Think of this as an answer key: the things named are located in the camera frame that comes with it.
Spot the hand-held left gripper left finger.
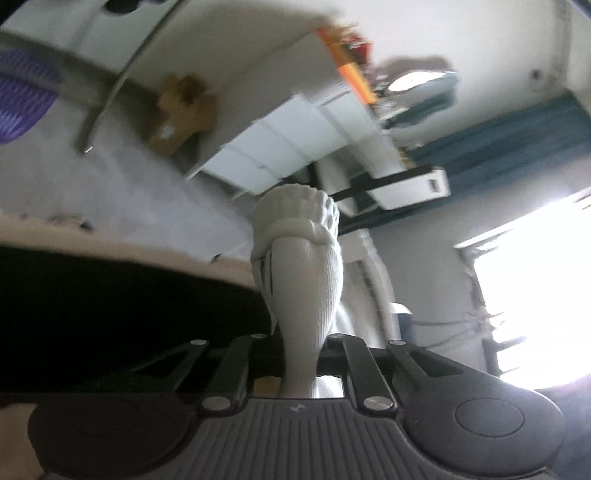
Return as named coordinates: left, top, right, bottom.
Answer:
left=133, top=333, right=283, bottom=413

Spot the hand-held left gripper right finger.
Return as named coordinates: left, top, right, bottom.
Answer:
left=320, top=334, right=465, bottom=411

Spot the white sock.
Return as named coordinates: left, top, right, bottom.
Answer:
left=249, top=184, right=400, bottom=398

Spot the striped blanket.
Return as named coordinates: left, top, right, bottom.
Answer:
left=0, top=215, right=278, bottom=480

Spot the dark framed window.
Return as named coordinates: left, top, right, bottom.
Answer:
left=455, top=187, right=591, bottom=391

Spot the white dressing table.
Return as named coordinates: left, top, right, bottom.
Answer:
left=185, top=32, right=404, bottom=197

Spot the brown cardboard box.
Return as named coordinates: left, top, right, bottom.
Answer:
left=147, top=73, right=219, bottom=156

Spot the blue curtain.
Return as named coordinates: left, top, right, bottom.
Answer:
left=406, top=90, right=591, bottom=188

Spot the wavy framed mirror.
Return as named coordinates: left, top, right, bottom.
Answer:
left=381, top=67, right=460, bottom=121

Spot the orange box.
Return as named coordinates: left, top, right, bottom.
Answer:
left=318, top=27, right=378, bottom=106

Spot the metal pole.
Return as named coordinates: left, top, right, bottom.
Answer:
left=75, top=0, right=188, bottom=154

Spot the purple slatted object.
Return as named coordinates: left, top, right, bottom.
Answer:
left=0, top=48, right=63, bottom=146

